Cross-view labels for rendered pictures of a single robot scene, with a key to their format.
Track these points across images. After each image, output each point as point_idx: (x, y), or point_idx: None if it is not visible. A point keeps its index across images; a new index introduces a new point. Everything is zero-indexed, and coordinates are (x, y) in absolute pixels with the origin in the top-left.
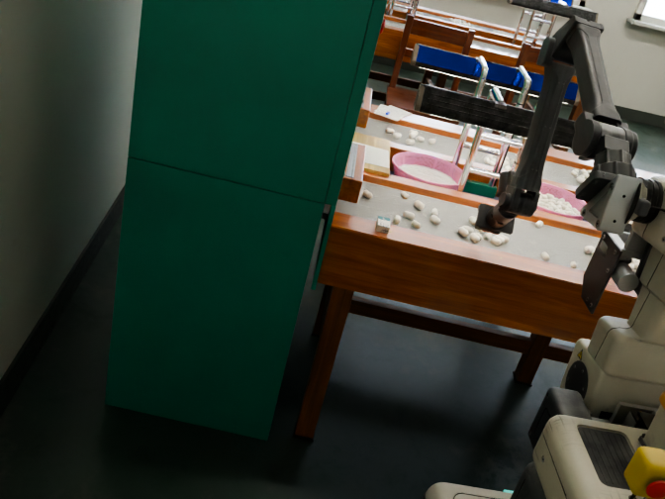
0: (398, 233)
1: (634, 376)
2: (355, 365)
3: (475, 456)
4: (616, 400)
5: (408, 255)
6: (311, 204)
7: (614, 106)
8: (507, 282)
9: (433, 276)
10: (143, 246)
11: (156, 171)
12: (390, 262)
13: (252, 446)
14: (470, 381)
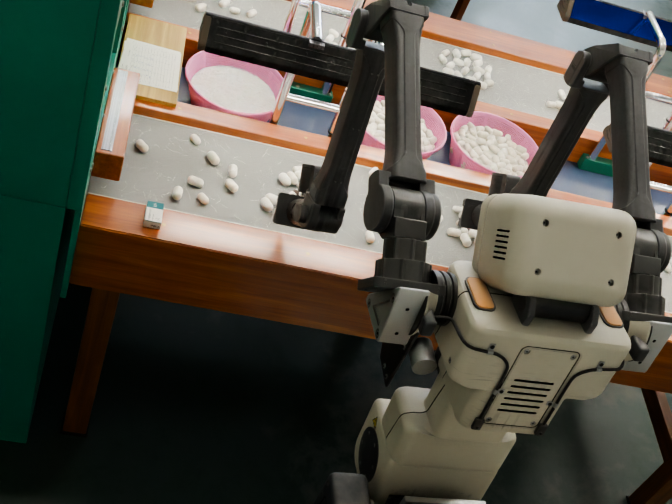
0: (174, 225)
1: (426, 464)
2: (149, 315)
3: (290, 436)
4: (406, 484)
5: (186, 257)
6: (47, 208)
7: (420, 156)
8: (313, 285)
9: (221, 279)
10: None
11: None
12: (163, 264)
13: (6, 453)
14: (297, 325)
